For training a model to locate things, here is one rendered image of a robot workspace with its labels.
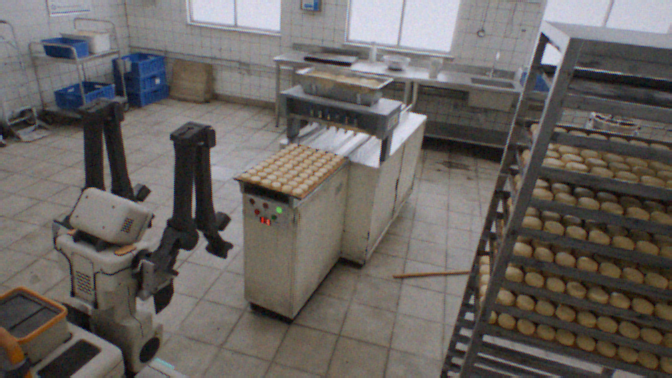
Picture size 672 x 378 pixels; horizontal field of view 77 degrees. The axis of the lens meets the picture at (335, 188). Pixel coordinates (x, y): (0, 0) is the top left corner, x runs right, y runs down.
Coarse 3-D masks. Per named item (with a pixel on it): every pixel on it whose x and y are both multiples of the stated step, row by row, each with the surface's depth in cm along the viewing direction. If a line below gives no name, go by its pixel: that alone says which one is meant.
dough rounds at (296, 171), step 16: (272, 160) 238; (288, 160) 241; (304, 160) 241; (320, 160) 243; (336, 160) 245; (240, 176) 218; (256, 176) 218; (272, 176) 220; (288, 176) 221; (304, 176) 223; (320, 176) 226; (288, 192) 209; (304, 192) 211
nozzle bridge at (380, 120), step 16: (288, 96) 267; (304, 96) 265; (288, 112) 276; (304, 112) 277; (352, 112) 263; (368, 112) 249; (384, 112) 249; (400, 112) 273; (288, 128) 289; (352, 128) 261; (368, 128) 261; (384, 128) 249; (384, 144) 264; (384, 160) 269
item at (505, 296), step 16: (512, 304) 129; (528, 304) 127; (544, 304) 127; (560, 304) 130; (576, 320) 125; (592, 320) 123; (608, 320) 124; (624, 320) 125; (624, 336) 121; (640, 336) 121; (656, 336) 119
